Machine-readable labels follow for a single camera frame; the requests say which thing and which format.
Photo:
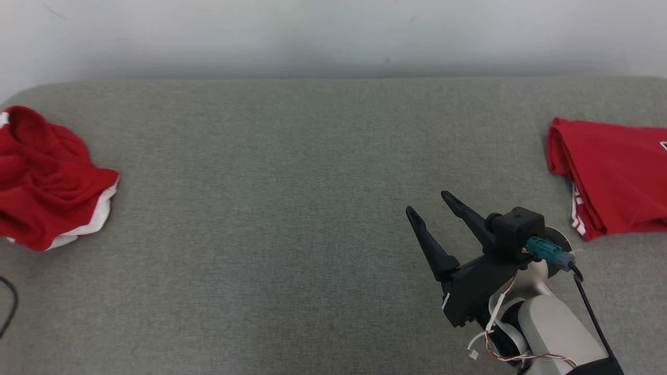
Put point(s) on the red shorts white trim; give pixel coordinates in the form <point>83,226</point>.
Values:
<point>47,182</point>

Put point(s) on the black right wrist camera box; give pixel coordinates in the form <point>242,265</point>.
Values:
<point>516,229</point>

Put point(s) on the red white basketball jersey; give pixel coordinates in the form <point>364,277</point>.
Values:
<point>615,177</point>

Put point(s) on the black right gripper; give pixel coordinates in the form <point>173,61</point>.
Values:
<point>469,291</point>

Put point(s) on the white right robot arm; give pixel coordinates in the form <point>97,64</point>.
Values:
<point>557,328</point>

